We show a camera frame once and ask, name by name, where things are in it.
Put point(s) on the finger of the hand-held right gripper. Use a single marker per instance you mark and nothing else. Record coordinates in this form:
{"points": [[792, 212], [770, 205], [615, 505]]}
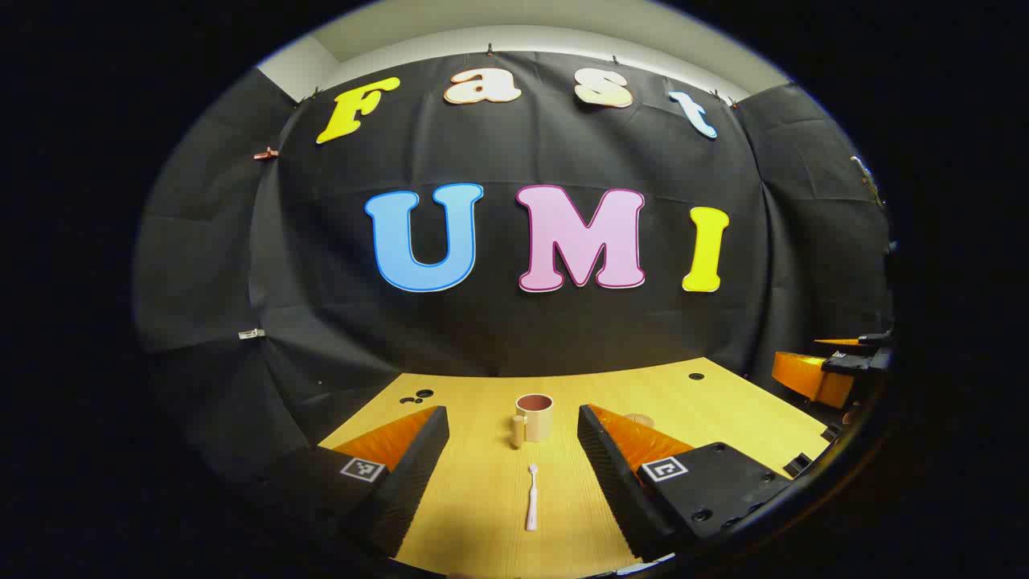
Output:
{"points": [[812, 378], [872, 338]]}

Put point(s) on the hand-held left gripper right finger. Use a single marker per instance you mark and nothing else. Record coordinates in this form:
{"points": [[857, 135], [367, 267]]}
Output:
{"points": [[603, 466]]}

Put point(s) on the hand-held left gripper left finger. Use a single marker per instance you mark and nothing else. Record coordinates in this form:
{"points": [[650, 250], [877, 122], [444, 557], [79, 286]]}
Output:
{"points": [[418, 466]]}

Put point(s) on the round cork coaster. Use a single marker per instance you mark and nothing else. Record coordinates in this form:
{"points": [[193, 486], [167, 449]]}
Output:
{"points": [[641, 418]]}

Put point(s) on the beige cup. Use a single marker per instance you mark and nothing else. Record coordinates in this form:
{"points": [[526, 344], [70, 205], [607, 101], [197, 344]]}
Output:
{"points": [[539, 422]]}

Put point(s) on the pink toothbrush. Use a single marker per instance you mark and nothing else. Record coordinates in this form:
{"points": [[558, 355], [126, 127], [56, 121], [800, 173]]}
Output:
{"points": [[532, 503]]}

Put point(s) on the wooden desktop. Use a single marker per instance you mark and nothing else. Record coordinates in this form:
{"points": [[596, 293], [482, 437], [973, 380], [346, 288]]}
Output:
{"points": [[490, 498]]}

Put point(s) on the black backdrop cloth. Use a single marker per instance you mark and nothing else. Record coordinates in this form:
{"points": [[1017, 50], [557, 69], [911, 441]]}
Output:
{"points": [[498, 330]]}

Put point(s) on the silver cloth clip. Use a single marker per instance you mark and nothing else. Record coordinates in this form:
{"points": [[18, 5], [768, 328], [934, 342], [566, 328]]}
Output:
{"points": [[251, 333]]}

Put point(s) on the orange cloth clip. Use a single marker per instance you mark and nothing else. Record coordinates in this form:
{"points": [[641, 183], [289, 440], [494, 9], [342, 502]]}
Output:
{"points": [[266, 153]]}

